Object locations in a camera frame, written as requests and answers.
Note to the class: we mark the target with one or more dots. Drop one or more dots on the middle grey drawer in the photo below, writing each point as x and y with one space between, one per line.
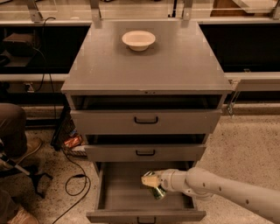
144 152

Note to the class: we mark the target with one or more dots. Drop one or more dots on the person's brown trouser leg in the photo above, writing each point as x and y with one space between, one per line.
12 130

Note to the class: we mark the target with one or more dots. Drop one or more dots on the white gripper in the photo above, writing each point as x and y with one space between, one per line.
166 180

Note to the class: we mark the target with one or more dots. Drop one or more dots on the grey drawer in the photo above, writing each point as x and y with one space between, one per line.
123 199
145 122
144 152

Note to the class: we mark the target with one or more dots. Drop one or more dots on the bottom grey drawer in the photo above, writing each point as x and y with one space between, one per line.
123 199

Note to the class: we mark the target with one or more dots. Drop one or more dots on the grey drawer cabinet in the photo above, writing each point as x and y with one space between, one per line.
176 72

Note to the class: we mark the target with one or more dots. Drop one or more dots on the top grey drawer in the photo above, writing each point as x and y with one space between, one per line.
145 122

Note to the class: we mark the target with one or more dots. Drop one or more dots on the tan shoe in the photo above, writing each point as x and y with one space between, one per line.
23 217
33 145

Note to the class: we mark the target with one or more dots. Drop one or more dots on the orange snack packet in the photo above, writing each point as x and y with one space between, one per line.
73 141

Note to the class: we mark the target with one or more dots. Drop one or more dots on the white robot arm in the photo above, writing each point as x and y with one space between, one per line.
202 184

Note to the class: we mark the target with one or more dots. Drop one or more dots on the crushed green can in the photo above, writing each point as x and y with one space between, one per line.
157 192

